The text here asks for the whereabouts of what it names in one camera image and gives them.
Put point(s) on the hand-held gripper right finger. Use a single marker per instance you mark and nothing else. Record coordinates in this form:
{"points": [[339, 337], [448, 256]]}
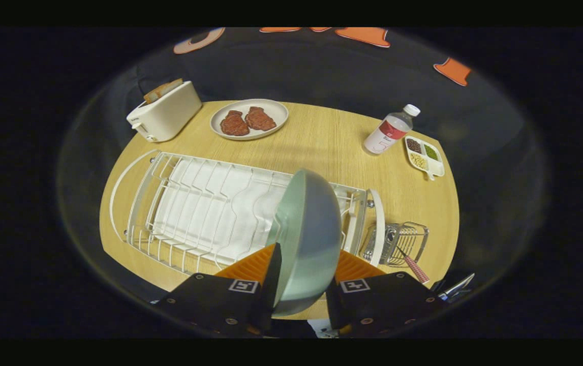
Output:
{"points": [[334, 310]]}

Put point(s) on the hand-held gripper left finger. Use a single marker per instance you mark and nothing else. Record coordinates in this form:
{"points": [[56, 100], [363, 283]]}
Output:
{"points": [[272, 284]]}

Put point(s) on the pale green plate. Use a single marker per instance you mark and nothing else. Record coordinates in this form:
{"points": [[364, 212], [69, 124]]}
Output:
{"points": [[306, 244]]}

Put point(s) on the white plate with meat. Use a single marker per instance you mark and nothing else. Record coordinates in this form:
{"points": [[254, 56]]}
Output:
{"points": [[271, 109]]}

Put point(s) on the white divided snack dish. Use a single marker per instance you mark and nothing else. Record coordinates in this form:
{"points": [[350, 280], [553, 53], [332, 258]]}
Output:
{"points": [[423, 157]]}

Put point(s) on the dark grey object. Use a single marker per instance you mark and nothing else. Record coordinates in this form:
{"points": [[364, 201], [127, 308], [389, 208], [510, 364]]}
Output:
{"points": [[456, 287]]}

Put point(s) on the red meat slice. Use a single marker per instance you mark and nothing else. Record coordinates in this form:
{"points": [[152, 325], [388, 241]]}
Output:
{"points": [[261, 119], [234, 124]]}

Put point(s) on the clear bottle red label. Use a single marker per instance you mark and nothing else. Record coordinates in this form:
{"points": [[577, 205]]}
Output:
{"points": [[388, 133]]}

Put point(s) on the white toaster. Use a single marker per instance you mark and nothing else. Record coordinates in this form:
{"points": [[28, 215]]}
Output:
{"points": [[169, 114]]}

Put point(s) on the toast slice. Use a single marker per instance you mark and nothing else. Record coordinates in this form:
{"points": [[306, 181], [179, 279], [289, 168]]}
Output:
{"points": [[161, 90]]}

